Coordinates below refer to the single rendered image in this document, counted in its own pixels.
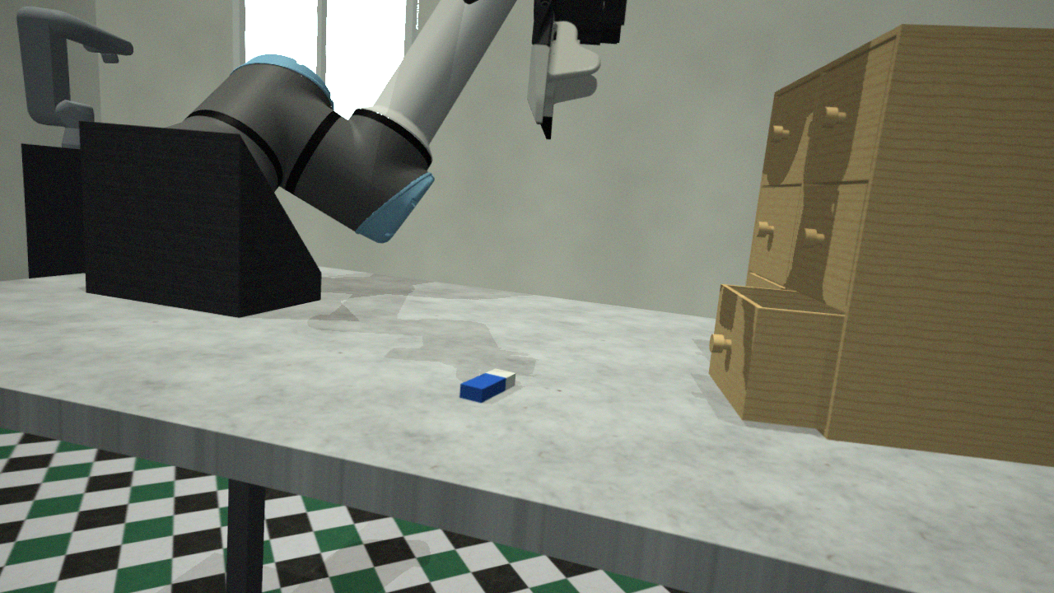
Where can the brown wooden chest of drawers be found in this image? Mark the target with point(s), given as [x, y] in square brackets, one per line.
[947, 342]

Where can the blue and white eraser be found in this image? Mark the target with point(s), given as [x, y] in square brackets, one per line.
[487, 385]

